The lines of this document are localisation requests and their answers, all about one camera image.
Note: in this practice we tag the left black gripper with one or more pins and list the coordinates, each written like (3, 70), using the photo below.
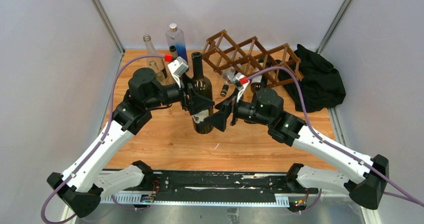
(196, 102)

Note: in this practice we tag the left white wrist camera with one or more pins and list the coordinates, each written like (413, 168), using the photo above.
(177, 68)

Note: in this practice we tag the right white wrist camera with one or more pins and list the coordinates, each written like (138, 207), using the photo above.
(241, 82)

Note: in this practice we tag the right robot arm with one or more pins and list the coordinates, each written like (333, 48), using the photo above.
(359, 176)

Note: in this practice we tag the clear bottle black label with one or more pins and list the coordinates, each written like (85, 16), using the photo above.
(155, 63)

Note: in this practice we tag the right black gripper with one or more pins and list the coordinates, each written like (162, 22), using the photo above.
(219, 120)

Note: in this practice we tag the clear bottle black cap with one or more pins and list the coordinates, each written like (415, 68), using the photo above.
(227, 76)

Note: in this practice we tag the black cloth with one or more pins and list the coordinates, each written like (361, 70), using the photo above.
(321, 85)

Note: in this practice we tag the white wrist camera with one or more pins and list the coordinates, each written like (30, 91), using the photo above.
(241, 82)
(177, 68)

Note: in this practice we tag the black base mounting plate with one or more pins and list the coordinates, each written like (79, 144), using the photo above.
(221, 187)

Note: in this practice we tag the blue square glass bottle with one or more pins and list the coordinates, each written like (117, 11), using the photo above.
(175, 37)

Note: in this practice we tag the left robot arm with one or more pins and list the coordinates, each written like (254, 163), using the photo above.
(80, 186)

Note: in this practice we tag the olive green wine bottle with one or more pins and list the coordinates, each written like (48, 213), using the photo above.
(173, 51)

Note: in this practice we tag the brown wooden wine rack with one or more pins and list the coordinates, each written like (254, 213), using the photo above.
(248, 57)

